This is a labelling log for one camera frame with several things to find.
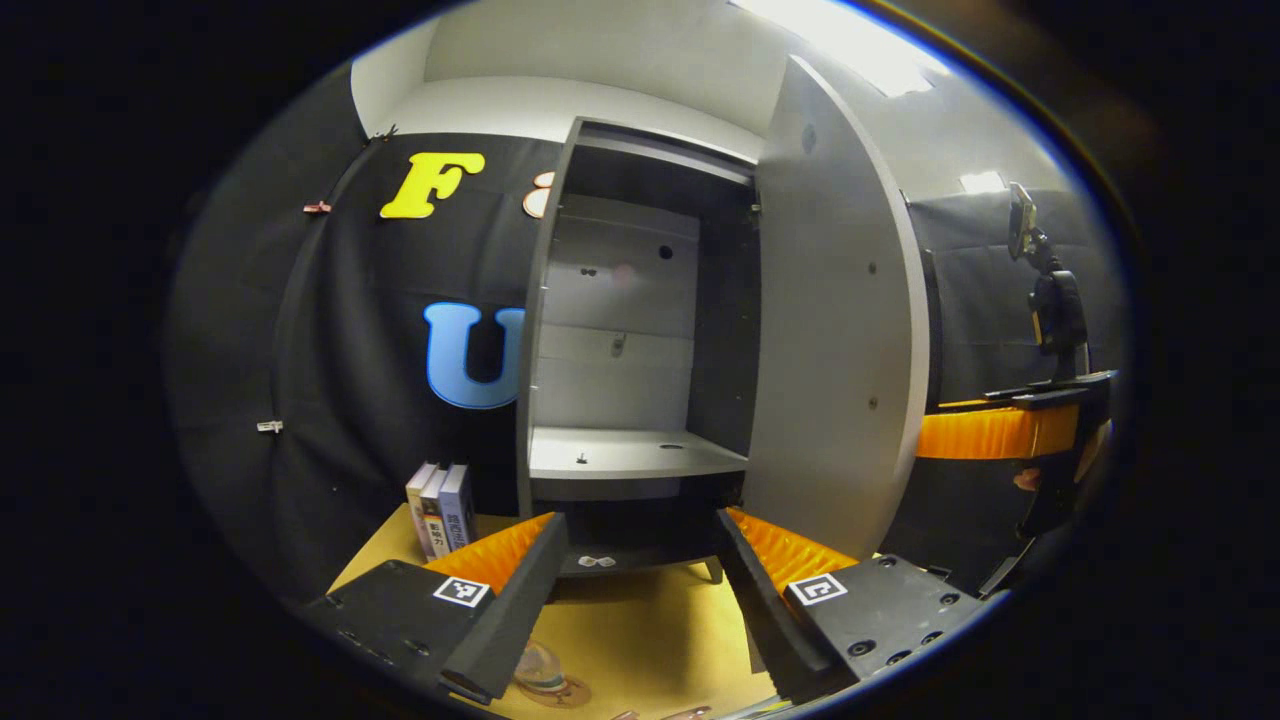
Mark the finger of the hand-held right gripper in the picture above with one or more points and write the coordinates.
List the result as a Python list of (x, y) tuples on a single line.
[(1000, 430)]

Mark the purple grey book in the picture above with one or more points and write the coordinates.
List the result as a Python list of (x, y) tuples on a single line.
[(458, 510)]

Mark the beige cabinet door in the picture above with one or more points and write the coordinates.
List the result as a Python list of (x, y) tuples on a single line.
[(830, 300)]

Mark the white cabinet shelf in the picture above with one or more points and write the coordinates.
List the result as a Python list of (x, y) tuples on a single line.
[(630, 455)]

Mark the small ceiling light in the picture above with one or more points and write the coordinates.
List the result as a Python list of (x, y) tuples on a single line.
[(982, 182)]

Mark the long ceiling light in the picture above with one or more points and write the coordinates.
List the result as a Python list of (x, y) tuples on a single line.
[(850, 40)]

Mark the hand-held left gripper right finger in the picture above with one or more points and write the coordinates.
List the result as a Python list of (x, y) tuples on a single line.
[(770, 620)]

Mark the grey cabinet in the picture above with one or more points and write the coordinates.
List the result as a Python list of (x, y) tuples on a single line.
[(620, 300)]

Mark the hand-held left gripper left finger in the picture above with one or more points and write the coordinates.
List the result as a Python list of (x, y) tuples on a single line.
[(515, 620)]

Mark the white spine book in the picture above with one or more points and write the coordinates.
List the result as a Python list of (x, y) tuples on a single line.
[(418, 510)]

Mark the dark spine book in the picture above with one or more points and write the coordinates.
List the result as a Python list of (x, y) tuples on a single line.
[(434, 525)]

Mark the clear glass bottle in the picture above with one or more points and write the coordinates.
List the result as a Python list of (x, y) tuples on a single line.
[(540, 665)]

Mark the black backdrop cloth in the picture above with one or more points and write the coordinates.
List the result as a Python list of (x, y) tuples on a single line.
[(350, 350)]

